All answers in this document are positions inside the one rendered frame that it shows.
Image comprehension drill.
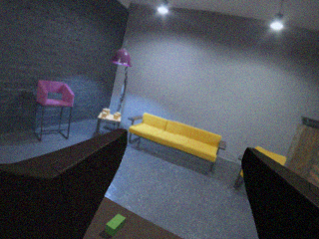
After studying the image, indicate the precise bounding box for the small green block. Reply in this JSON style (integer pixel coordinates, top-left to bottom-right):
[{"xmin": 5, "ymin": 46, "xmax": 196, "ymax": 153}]
[{"xmin": 105, "ymin": 214, "xmax": 127, "ymax": 236}]

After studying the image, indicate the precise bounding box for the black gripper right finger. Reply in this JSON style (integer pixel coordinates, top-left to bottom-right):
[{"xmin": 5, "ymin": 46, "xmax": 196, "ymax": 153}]
[{"xmin": 240, "ymin": 147, "xmax": 319, "ymax": 239}]

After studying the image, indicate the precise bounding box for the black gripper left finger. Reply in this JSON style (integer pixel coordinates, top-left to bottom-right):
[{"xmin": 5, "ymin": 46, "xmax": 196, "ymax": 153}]
[{"xmin": 0, "ymin": 128, "xmax": 128, "ymax": 239}]

